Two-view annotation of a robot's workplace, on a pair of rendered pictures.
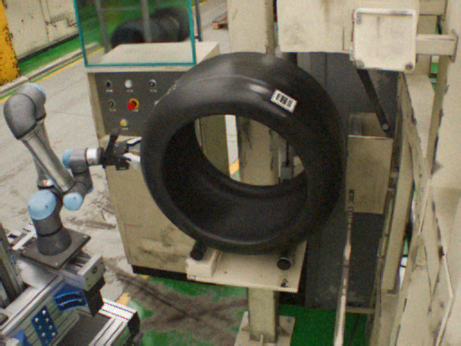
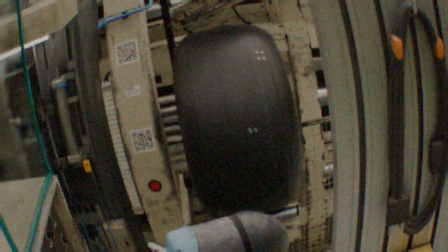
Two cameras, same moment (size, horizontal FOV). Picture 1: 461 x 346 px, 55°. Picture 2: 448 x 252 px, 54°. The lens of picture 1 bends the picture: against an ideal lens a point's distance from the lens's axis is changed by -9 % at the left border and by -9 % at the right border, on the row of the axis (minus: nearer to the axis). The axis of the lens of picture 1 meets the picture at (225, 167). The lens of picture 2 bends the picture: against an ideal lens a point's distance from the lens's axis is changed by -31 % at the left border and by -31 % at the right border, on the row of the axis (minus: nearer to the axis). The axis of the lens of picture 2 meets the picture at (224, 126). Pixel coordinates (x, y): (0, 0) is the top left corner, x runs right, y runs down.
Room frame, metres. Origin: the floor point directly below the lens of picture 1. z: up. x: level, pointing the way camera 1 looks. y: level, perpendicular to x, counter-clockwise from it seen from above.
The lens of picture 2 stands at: (1.81, 1.60, 1.92)
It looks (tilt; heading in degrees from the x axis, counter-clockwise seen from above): 23 degrees down; 253
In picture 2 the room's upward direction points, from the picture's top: 10 degrees counter-clockwise
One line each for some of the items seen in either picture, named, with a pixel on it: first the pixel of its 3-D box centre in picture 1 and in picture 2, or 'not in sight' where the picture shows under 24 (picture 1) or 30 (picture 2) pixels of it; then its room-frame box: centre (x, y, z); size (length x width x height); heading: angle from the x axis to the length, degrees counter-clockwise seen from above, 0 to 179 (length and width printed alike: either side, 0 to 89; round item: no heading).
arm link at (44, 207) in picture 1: (44, 210); not in sight; (1.49, 0.74, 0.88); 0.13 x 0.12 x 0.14; 178
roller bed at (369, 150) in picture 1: (366, 162); (165, 129); (1.38, -0.50, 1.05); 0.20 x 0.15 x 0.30; 163
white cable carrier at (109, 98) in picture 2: not in sight; (121, 148); (1.62, -0.12, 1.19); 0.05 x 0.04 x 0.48; 73
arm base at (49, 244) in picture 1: (51, 234); not in sight; (1.49, 0.74, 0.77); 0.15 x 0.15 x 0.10
